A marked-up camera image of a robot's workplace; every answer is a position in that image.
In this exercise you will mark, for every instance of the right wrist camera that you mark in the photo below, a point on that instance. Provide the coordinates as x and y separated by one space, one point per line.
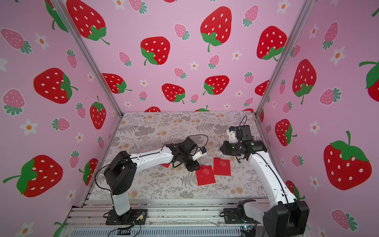
232 134

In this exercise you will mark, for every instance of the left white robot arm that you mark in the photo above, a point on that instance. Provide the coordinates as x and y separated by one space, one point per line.
120 173

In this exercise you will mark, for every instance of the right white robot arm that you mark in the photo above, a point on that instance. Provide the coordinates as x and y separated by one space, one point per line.
286 215

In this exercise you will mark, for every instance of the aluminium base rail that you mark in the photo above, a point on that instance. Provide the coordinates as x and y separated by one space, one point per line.
165 218

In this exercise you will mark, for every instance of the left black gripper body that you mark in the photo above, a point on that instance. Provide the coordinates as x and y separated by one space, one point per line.
187 160

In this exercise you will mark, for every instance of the aluminium frame post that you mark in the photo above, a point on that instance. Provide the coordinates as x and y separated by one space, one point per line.
77 38
302 17

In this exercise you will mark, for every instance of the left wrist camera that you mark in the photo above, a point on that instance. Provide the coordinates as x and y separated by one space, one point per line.
201 152

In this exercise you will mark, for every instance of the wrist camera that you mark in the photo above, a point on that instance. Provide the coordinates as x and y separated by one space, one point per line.
201 152
232 134

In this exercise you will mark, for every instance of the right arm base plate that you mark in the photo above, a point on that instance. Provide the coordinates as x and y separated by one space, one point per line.
241 216

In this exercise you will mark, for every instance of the left aluminium frame post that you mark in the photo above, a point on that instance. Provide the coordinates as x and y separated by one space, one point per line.
77 38

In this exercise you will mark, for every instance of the right aluminium frame post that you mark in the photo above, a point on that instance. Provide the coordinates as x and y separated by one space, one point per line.
302 17

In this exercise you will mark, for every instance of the floral patterned table mat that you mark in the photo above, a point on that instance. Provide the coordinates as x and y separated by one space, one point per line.
146 132

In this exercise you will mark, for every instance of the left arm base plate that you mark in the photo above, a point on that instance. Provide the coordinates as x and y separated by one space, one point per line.
131 217

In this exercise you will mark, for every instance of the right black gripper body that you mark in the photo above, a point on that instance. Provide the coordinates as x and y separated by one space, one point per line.
230 148

